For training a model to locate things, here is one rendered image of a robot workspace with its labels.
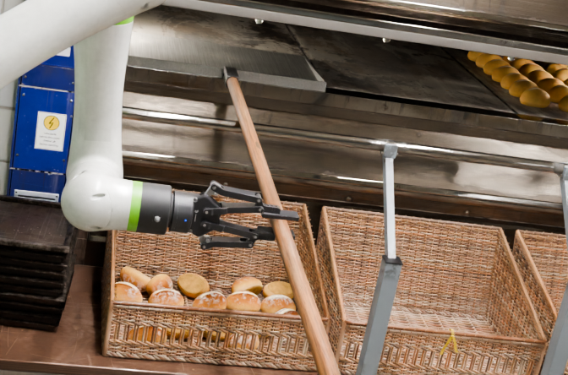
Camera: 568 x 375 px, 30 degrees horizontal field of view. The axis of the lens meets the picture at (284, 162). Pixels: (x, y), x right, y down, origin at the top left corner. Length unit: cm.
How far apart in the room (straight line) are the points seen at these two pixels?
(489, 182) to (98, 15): 170
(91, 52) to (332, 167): 123
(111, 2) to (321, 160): 139
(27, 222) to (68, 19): 113
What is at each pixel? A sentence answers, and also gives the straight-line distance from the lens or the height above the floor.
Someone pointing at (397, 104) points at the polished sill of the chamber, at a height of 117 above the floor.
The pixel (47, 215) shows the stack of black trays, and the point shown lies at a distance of 282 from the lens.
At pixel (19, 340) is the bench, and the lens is 269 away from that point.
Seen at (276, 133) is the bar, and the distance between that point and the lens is 257.
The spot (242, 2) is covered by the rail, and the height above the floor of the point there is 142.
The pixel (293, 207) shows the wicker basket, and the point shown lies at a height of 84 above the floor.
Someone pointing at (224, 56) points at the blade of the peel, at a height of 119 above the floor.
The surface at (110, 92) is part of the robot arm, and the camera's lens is 197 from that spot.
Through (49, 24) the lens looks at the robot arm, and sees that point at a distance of 172.
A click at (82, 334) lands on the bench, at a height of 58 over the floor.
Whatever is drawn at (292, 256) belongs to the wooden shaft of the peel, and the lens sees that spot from 183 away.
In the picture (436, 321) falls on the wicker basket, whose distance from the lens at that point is 314.
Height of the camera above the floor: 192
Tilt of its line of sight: 19 degrees down
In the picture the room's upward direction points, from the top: 11 degrees clockwise
